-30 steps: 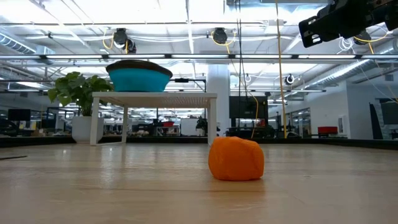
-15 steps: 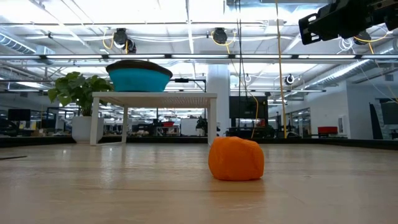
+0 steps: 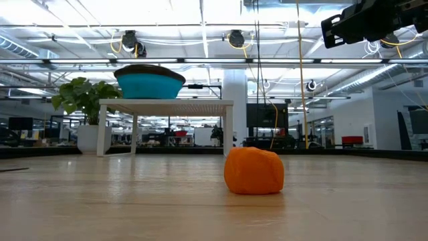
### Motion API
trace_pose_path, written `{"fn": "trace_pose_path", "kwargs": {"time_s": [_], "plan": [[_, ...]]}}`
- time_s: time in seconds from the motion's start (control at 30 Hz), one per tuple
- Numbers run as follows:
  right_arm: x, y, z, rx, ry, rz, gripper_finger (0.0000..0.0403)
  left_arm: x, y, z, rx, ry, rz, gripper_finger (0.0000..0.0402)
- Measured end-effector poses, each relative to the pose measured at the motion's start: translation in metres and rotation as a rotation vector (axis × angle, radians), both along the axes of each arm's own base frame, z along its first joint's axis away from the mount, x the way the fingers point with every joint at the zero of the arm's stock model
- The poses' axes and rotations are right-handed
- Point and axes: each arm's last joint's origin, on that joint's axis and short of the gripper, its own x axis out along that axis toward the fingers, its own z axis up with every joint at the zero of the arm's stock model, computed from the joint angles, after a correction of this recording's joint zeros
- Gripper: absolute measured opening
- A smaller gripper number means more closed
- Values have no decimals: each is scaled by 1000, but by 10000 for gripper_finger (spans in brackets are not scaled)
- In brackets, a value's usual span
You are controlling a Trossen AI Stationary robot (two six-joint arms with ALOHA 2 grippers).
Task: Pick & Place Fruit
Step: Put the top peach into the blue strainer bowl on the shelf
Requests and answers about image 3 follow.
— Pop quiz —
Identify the orange blocky plush fruit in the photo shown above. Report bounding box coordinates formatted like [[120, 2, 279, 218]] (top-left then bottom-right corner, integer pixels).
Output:
[[223, 147, 285, 195]]

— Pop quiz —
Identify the blue collapsible bowl grey rim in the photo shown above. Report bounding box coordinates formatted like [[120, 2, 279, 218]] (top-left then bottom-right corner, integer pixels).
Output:
[[113, 64, 187, 100]]

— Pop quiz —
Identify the red box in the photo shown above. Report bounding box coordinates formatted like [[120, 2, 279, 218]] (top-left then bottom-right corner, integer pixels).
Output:
[[341, 135, 364, 145]]

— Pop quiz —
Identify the distant small dark plant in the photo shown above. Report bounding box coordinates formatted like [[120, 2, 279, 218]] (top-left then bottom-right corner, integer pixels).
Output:
[[209, 125, 224, 143]]

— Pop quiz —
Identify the white perforated shelf riser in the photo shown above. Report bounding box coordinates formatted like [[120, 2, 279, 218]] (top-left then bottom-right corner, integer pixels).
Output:
[[96, 98, 235, 158]]

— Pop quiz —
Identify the green potted plant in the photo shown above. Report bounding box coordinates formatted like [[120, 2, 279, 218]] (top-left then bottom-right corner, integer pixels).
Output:
[[51, 76, 125, 155]]

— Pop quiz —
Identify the distant black desk monitor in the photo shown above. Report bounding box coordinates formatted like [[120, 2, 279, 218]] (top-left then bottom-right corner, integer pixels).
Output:
[[8, 116, 33, 131]]

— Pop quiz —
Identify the black ceiling cable reel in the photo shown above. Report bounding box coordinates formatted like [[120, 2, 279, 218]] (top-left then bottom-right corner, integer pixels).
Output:
[[228, 29, 246, 49], [381, 33, 401, 50], [120, 29, 147, 58]]

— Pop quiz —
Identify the yellow hanging cable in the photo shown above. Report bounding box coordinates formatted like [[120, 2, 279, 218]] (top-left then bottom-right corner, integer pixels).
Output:
[[296, 0, 310, 150]]

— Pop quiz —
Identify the black hanging cable with coil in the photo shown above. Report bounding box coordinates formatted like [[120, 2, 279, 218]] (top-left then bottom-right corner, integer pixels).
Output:
[[252, 0, 268, 108]]

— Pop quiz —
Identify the black wall monitor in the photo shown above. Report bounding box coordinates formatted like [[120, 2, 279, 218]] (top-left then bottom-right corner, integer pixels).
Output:
[[246, 102, 289, 138]]

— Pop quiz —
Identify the distant black rig frame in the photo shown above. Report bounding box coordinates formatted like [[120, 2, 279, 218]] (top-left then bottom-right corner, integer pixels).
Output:
[[168, 83, 223, 135]]

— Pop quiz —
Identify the black aluminium table frame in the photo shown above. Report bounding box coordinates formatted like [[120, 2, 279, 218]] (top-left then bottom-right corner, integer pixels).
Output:
[[0, 146, 428, 161]]

